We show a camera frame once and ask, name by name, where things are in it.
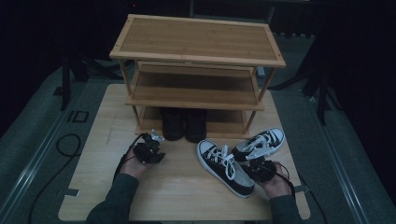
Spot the black floor cable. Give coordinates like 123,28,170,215
27,133,82,224

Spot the grey floor rail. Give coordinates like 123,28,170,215
0,81,92,218
306,94,373,224

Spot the black metal stand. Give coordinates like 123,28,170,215
269,31,344,126
53,52,123,112

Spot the person's right hand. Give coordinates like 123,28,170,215
256,161,295,200

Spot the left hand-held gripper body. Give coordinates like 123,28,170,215
133,130,165,165

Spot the black leather shoe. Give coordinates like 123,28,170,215
185,108,207,144
161,107,185,142

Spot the person's left hand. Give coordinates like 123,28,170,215
119,148,155,181

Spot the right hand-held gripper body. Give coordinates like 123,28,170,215
244,146,278,184

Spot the black white canvas sneaker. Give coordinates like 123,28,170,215
195,139,256,199
232,127,286,164

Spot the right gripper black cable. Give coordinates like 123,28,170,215
270,161,330,224

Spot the wooden three-tier shoe rack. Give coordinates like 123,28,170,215
108,13,287,140

